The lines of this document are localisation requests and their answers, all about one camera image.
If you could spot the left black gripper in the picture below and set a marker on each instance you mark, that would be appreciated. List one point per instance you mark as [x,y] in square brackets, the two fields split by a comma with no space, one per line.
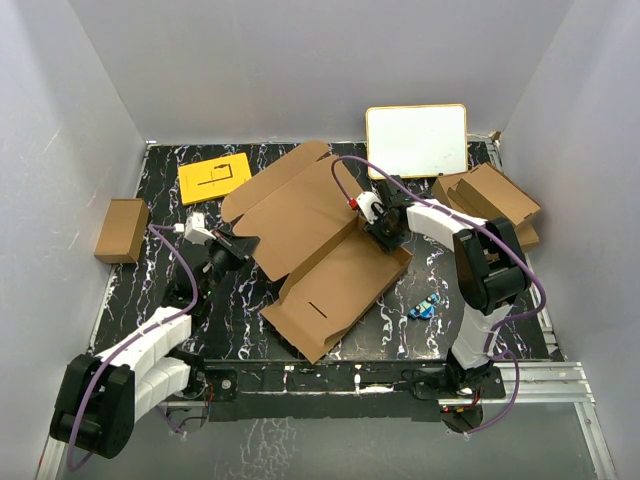
[241,246]

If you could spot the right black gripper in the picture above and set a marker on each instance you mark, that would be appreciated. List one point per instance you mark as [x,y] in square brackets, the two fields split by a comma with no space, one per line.
[387,244]

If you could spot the cardboard box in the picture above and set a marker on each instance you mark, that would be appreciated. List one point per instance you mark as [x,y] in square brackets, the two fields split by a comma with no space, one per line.
[527,237]
[122,233]
[484,192]
[314,243]

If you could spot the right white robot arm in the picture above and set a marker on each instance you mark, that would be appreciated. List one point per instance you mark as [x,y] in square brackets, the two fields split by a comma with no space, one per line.
[489,266]

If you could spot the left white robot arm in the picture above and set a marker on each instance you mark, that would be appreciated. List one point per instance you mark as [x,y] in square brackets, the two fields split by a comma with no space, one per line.
[102,396]

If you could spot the yellow pad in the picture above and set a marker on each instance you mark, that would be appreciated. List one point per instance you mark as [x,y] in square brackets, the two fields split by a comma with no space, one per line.
[212,179]

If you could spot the blue toy car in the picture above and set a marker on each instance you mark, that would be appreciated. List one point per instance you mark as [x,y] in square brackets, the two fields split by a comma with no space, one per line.
[425,310]

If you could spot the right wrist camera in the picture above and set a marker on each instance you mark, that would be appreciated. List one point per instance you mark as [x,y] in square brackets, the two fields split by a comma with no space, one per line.
[369,205]

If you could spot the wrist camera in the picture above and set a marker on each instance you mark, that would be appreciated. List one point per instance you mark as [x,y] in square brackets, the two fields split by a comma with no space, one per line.
[369,205]
[194,229]

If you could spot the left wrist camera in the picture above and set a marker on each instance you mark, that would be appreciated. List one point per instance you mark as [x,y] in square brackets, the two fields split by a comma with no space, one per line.
[194,229]

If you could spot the white board yellow frame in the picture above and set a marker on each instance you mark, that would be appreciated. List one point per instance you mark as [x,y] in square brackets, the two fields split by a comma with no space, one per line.
[418,141]

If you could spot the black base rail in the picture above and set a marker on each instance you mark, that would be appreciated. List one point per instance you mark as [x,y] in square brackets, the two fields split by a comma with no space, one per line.
[423,391]

